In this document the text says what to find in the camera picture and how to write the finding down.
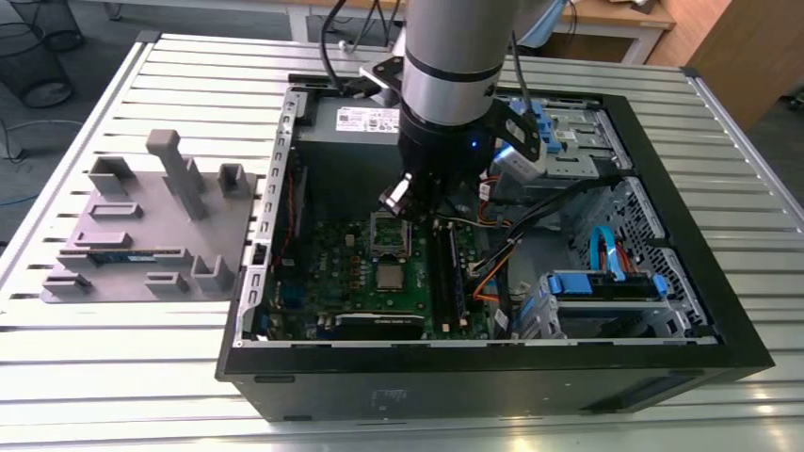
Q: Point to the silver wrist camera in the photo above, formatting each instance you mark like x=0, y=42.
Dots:
x=521, y=165

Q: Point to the brown wooden cabinet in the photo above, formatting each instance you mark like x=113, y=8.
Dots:
x=746, y=56

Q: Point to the CPU socket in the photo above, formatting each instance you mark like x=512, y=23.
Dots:
x=406, y=279

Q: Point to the RAM stick with blue label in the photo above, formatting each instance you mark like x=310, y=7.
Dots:
x=125, y=258

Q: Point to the silver disk bay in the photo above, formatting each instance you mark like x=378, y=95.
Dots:
x=612, y=305

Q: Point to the green Dell motherboard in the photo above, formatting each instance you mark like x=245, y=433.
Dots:
x=338, y=294

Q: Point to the blue plastic drive latch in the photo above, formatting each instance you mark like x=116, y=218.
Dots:
x=552, y=141

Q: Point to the silver topped CPU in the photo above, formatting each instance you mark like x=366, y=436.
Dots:
x=390, y=277

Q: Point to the grey parts rack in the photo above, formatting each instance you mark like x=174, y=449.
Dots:
x=157, y=235

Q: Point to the black graphics card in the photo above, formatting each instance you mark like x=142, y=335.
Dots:
x=382, y=325

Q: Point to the wooden desk with white frame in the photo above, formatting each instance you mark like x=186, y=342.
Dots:
x=628, y=19

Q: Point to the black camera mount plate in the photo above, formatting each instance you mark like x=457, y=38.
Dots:
x=382, y=75

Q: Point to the hard disk in blue carrier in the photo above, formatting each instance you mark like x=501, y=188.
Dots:
x=574, y=285

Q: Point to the black open PC case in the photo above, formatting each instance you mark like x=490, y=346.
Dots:
x=477, y=381

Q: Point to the silver optical drive cage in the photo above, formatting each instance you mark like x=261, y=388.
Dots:
x=568, y=165

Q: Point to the white desk frame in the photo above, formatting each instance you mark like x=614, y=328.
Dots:
x=297, y=26

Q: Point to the silver power supply unit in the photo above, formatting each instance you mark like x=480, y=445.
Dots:
x=357, y=120

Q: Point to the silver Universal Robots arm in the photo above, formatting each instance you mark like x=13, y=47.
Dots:
x=445, y=56

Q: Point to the black camera bracket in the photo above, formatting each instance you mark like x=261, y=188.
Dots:
x=517, y=129

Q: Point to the black RAM slot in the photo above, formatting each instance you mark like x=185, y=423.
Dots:
x=458, y=278
x=438, y=278

